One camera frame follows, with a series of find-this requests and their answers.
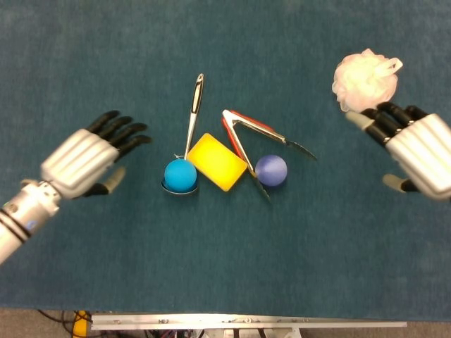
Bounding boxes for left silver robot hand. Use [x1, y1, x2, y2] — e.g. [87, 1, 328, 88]
[39, 110, 154, 200]

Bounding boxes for light blue ball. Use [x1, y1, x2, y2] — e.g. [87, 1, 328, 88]
[163, 158, 198, 193]

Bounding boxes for dark blue ball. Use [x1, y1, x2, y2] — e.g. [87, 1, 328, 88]
[254, 154, 288, 187]

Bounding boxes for black floor cables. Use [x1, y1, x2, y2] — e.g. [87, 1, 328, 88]
[37, 308, 77, 334]

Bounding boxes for steel ladle black handle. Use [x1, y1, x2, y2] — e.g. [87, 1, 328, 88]
[161, 73, 205, 195]

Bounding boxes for steel tongs red grips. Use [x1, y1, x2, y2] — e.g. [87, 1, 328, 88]
[221, 108, 318, 204]

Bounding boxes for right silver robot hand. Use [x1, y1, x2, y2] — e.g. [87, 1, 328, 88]
[345, 101, 451, 202]

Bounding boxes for white mesh bath pouf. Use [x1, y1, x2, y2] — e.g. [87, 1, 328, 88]
[331, 48, 404, 114]

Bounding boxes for yellow sponge block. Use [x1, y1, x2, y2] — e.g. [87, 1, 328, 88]
[186, 132, 249, 192]

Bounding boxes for yellow box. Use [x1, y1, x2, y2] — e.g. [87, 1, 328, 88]
[73, 309, 93, 338]

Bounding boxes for aluminium rail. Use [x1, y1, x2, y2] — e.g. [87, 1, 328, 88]
[90, 313, 408, 331]

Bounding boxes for teal carpet table mat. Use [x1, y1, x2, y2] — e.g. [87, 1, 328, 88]
[0, 0, 451, 321]

